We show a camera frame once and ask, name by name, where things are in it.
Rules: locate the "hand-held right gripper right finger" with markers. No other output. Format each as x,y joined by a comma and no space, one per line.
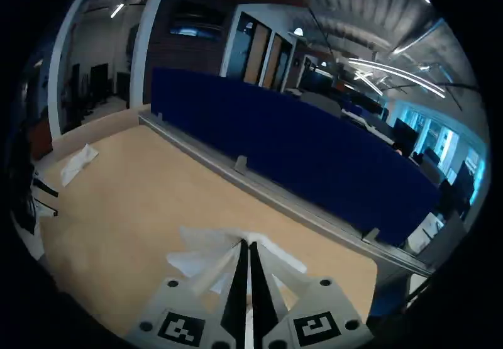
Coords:
326,302

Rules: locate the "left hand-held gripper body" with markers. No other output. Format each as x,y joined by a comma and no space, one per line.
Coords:
23,195

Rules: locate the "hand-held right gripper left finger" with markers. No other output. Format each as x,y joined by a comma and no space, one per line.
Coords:
179,298

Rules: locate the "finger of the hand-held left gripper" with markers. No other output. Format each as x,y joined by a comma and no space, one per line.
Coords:
44,209
42,185

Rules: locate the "white towel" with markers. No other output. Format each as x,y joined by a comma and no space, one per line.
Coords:
76,164
204,243

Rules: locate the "blue desk screen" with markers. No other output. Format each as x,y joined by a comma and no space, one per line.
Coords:
294,148

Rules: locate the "black monitor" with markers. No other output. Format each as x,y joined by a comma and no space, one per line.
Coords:
405,133

